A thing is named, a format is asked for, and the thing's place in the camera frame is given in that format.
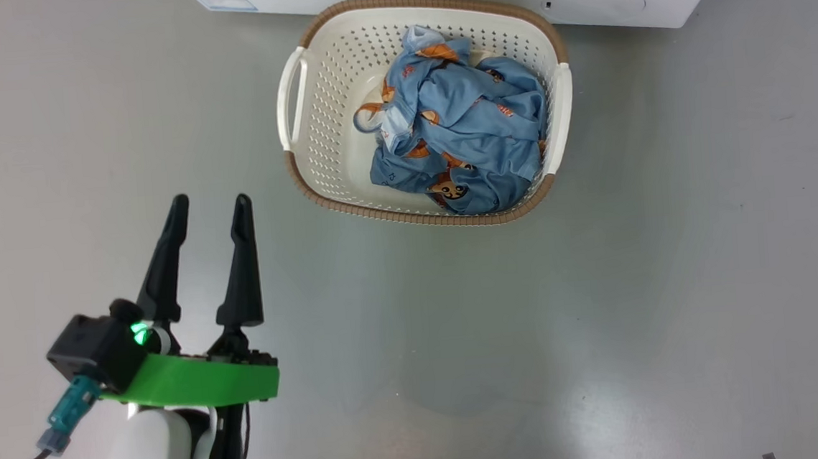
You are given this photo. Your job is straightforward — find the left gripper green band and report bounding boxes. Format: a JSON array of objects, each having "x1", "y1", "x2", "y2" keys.
[{"x1": 87, "y1": 188, "x2": 282, "y2": 415}]

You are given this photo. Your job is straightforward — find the blue monkey print clothes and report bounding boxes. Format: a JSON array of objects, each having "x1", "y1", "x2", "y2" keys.
[{"x1": 347, "y1": 17, "x2": 555, "y2": 224}]

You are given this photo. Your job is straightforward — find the cream laundry basket brown rim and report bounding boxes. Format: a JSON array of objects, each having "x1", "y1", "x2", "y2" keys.
[{"x1": 269, "y1": 0, "x2": 582, "y2": 240}]

